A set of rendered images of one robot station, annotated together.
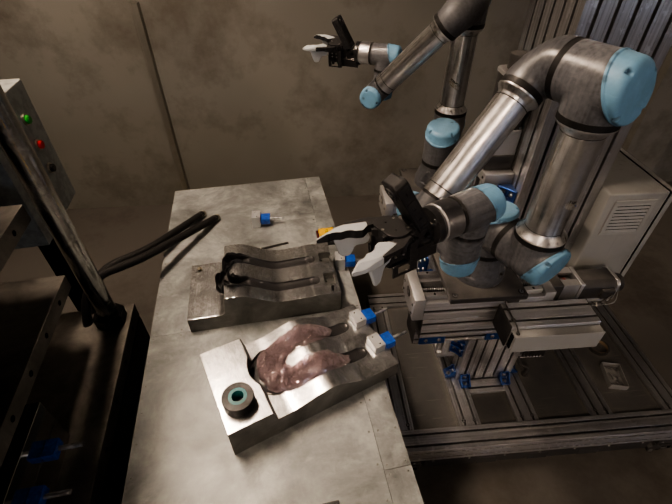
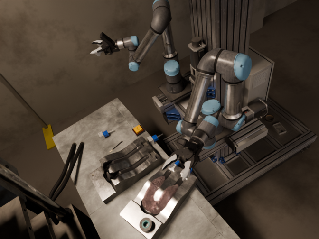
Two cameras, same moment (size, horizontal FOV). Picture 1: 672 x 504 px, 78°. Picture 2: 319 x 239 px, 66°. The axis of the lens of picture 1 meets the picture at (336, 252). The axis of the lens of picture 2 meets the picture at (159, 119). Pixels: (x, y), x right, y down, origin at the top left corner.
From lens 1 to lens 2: 55 cm
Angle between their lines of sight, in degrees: 11
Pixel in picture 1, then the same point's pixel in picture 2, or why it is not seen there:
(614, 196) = (252, 75)
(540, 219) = (229, 110)
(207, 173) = (49, 109)
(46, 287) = (40, 220)
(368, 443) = (200, 214)
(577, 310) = (255, 124)
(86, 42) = not seen: outside the picture
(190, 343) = (108, 209)
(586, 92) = (229, 73)
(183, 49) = (8, 54)
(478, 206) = (210, 129)
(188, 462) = not seen: outside the picture
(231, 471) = not seen: outside the picture
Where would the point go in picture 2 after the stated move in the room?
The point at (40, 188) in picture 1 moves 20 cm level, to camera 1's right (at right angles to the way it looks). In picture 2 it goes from (23, 186) to (58, 170)
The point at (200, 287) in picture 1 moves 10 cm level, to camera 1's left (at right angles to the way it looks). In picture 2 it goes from (98, 183) to (85, 189)
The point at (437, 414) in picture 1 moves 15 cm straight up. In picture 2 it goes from (216, 180) to (216, 172)
